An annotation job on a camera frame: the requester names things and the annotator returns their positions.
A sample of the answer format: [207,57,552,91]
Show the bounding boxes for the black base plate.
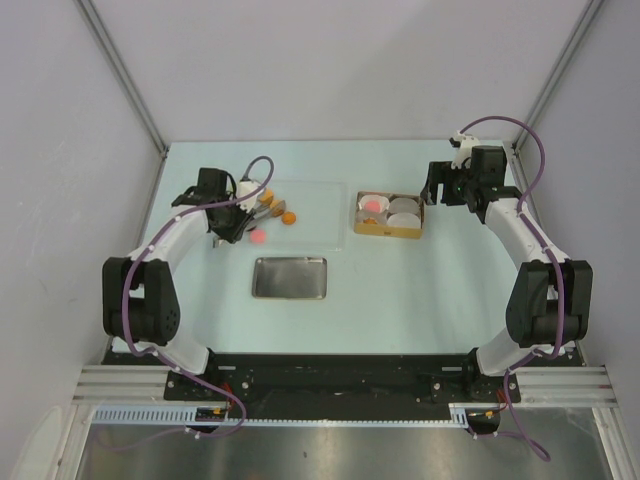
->
[102,349,584,406]

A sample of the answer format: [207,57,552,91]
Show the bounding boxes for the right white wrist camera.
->
[449,130,480,170]

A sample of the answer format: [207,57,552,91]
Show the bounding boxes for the metal tongs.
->
[213,200,275,247]

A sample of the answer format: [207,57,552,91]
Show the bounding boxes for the pink sandwich cookie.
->
[250,229,267,244]
[365,201,381,212]

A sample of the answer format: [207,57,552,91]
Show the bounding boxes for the silver tin lid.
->
[252,257,328,300]

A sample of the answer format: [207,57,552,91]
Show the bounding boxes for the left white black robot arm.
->
[102,168,263,400]

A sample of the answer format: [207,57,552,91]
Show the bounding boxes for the aluminium rail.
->
[72,365,618,408]

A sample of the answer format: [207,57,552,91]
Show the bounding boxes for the white paper cup front left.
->
[355,210,387,226]

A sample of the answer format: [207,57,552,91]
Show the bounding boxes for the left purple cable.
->
[122,156,274,439]

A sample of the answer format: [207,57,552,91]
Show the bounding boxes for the gold cookie tin box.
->
[353,191,425,240]

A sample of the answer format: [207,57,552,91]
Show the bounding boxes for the orange round waffle cookie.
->
[281,211,297,225]

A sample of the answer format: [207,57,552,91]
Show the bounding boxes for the white paper cup back right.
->
[388,197,420,216]

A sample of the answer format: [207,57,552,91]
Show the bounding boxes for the white slotted cable duct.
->
[92,404,502,428]

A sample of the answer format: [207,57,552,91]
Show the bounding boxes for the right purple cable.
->
[457,115,571,461]

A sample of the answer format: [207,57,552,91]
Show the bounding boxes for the clear plastic tray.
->
[257,180,348,251]

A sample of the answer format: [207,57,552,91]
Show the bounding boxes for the left aluminium frame post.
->
[73,0,169,160]

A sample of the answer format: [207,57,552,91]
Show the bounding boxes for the right aluminium frame post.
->
[524,0,607,129]

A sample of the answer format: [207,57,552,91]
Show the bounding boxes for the white paper cup back left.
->
[358,194,390,214]

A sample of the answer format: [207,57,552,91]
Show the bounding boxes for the purple cable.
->
[457,115,571,461]
[122,156,274,439]

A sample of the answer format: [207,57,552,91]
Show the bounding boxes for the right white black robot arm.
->
[420,135,594,401]

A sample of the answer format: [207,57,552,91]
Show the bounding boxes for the aluminium frame post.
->
[73,0,169,160]
[524,0,607,129]

